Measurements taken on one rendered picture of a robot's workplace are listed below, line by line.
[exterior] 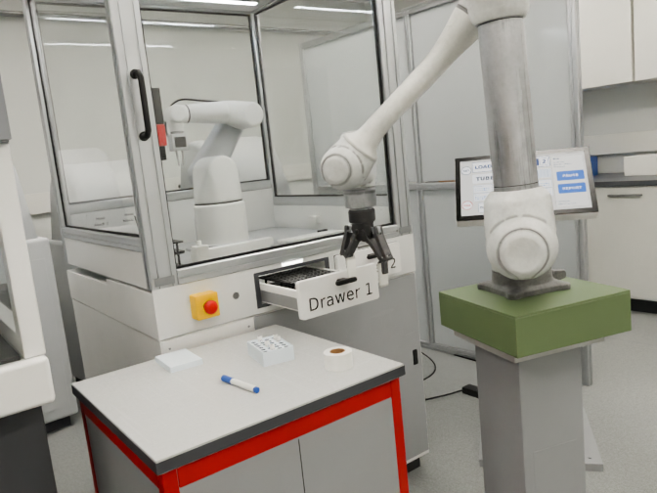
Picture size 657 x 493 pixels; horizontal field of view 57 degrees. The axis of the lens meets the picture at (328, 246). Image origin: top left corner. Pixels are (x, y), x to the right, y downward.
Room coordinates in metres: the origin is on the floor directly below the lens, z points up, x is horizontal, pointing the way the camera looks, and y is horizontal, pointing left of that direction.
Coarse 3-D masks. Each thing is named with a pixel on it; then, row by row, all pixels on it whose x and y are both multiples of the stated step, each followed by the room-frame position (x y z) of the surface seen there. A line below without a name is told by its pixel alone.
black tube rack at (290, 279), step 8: (280, 272) 1.98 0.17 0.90; (288, 272) 1.96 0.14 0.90; (296, 272) 1.95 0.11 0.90; (304, 272) 1.93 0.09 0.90; (312, 272) 1.92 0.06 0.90; (320, 272) 1.91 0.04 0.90; (328, 272) 1.89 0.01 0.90; (272, 280) 1.87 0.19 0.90; (280, 280) 1.85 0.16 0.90; (288, 280) 1.83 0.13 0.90; (296, 280) 1.82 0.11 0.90; (288, 288) 1.85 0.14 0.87
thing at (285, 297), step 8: (264, 280) 1.99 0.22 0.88; (264, 288) 1.84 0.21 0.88; (272, 288) 1.80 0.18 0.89; (280, 288) 1.76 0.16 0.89; (264, 296) 1.84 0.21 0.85; (272, 296) 1.80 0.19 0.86; (280, 296) 1.76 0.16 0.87; (288, 296) 1.72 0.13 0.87; (272, 304) 1.81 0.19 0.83; (280, 304) 1.77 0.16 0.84; (288, 304) 1.73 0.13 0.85; (296, 304) 1.69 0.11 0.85
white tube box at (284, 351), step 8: (272, 336) 1.60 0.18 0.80; (248, 344) 1.56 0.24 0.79; (256, 344) 1.55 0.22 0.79; (264, 344) 1.54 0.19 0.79; (280, 344) 1.52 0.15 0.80; (288, 344) 1.51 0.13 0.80; (248, 352) 1.57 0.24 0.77; (256, 352) 1.50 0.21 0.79; (264, 352) 1.46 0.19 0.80; (272, 352) 1.47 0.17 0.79; (280, 352) 1.48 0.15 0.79; (288, 352) 1.49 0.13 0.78; (256, 360) 1.51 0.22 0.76; (264, 360) 1.46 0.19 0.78; (272, 360) 1.47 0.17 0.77; (280, 360) 1.48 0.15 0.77; (288, 360) 1.49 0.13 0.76
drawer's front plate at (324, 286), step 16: (336, 272) 1.74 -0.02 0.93; (368, 272) 1.80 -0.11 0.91; (304, 288) 1.66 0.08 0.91; (320, 288) 1.69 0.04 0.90; (336, 288) 1.72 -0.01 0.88; (352, 288) 1.76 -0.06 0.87; (368, 288) 1.79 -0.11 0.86; (304, 304) 1.65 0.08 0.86; (320, 304) 1.69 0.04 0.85; (336, 304) 1.72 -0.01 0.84; (352, 304) 1.75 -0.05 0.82
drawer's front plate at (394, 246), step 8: (368, 248) 2.10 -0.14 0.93; (392, 248) 2.17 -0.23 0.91; (336, 256) 2.02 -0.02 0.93; (360, 256) 2.08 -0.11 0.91; (400, 256) 2.19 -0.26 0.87; (336, 264) 2.02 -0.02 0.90; (344, 264) 2.03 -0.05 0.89; (360, 264) 2.07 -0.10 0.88; (376, 264) 2.12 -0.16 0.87; (400, 264) 2.19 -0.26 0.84; (392, 272) 2.16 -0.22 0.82
